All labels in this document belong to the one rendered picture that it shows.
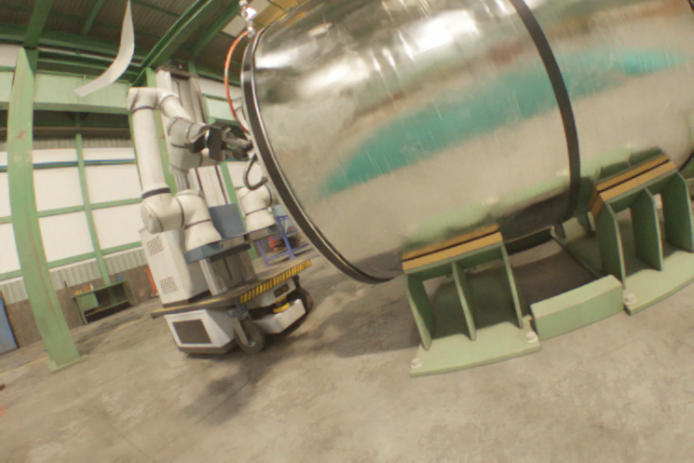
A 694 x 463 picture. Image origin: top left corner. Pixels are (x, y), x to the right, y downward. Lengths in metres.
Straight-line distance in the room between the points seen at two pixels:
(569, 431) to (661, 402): 0.18
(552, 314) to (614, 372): 0.24
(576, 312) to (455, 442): 0.44
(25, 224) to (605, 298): 4.00
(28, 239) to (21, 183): 0.59
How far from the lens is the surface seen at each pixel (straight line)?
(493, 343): 0.88
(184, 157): 1.18
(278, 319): 1.54
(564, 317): 0.85
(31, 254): 3.54
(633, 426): 0.63
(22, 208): 3.66
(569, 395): 0.69
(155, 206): 1.43
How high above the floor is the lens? 0.49
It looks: 2 degrees up
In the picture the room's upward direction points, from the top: 20 degrees counter-clockwise
